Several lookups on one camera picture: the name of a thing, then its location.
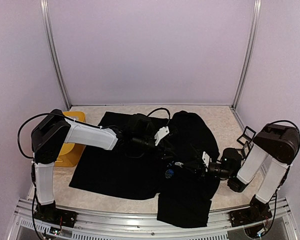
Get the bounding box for right aluminium frame post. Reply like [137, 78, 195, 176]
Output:
[231, 0, 262, 112]

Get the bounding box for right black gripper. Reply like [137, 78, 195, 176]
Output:
[181, 159, 232, 183]

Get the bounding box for black brooch box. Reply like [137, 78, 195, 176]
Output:
[240, 141, 252, 159]
[236, 126, 257, 146]

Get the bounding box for front aluminium rail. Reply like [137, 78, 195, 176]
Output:
[13, 197, 291, 240]

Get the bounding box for near black brooch box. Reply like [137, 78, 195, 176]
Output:
[240, 141, 252, 159]

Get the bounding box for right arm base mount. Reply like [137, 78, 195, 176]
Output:
[229, 198, 273, 228]

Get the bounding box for left aluminium frame post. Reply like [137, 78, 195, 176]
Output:
[39, 0, 72, 110]

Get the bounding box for far black brooch box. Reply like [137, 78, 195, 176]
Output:
[236, 126, 257, 146]

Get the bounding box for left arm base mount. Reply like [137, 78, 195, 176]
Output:
[33, 202, 78, 228]

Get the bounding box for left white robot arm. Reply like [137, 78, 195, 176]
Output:
[30, 109, 170, 223]

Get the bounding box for aluminium frame post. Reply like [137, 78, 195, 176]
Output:
[231, 0, 262, 112]
[39, 0, 72, 110]

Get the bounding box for round white brooch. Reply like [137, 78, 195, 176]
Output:
[174, 162, 184, 168]

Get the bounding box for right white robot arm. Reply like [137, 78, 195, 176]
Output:
[184, 120, 300, 222]

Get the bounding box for black t-shirt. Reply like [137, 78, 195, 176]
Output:
[69, 111, 220, 228]

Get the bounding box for green blue round brooch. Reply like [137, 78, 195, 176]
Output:
[164, 169, 175, 179]

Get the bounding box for yellow plastic basket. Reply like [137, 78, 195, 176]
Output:
[54, 111, 86, 168]

